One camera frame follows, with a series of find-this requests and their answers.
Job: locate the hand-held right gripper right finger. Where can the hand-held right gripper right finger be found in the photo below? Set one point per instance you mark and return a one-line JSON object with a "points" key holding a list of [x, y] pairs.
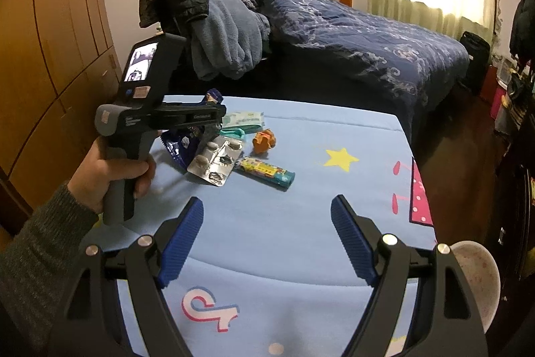
{"points": [[353, 242]]}

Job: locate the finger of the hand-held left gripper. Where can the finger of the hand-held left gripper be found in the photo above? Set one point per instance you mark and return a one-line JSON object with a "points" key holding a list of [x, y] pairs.
{"points": [[211, 139]]}

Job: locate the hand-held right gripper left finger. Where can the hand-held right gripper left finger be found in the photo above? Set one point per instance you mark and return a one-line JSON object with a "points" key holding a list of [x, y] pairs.
{"points": [[182, 242]]}

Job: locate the silver pill blister pack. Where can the silver pill blister pack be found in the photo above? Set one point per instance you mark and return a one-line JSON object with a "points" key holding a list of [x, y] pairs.
{"points": [[215, 166]]}

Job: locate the blue snack bag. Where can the blue snack bag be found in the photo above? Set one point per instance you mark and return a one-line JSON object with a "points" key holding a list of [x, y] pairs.
{"points": [[179, 148]]}

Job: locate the person's left forearm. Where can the person's left forearm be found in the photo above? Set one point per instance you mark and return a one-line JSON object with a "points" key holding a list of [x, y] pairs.
{"points": [[37, 265]]}

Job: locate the person's left hand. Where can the person's left hand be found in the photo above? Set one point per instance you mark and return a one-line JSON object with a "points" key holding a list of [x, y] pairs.
{"points": [[104, 173]]}

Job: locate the green tissue packet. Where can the green tissue packet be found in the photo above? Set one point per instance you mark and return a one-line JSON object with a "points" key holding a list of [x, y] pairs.
{"points": [[244, 118]]}

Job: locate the orange small toy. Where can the orange small toy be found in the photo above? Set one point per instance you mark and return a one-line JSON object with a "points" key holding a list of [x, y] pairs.
{"points": [[264, 141]]}

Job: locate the green candy tube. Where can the green candy tube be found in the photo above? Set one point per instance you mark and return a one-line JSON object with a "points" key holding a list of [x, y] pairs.
{"points": [[265, 172]]}

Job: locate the light blue printed tablecloth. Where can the light blue printed tablecloth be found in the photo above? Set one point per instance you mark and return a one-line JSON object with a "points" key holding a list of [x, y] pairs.
{"points": [[284, 240]]}

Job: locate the light blue fleece blanket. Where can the light blue fleece blanket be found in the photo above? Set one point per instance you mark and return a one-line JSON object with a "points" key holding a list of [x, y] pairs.
{"points": [[225, 39]]}

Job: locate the wooden wardrobe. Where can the wooden wardrobe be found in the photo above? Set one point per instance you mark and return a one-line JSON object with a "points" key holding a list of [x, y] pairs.
{"points": [[46, 47]]}

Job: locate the black chair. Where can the black chair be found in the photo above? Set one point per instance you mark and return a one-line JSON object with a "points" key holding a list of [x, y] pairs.
{"points": [[169, 1]]}

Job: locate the dark puffer jacket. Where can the dark puffer jacket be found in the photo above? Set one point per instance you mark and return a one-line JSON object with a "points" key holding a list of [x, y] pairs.
{"points": [[192, 3]]}

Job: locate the dark wooden dresser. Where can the dark wooden dresser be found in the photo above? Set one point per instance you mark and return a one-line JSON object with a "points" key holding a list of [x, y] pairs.
{"points": [[518, 206]]}

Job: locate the blue patterned quilt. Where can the blue patterned quilt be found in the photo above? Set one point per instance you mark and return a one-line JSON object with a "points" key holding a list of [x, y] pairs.
{"points": [[359, 43]]}

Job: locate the pink bin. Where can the pink bin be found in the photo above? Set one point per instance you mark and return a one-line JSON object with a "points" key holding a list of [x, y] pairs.
{"points": [[499, 104]]}

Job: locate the red box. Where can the red box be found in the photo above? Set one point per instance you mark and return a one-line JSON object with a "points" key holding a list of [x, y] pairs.
{"points": [[489, 83]]}

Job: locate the black suitcase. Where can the black suitcase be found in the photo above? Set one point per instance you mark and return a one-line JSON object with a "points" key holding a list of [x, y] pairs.
{"points": [[475, 60]]}

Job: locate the hanging dark clothes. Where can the hanging dark clothes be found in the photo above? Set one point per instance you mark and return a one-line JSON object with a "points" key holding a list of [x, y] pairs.
{"points": [[524, 22]]}

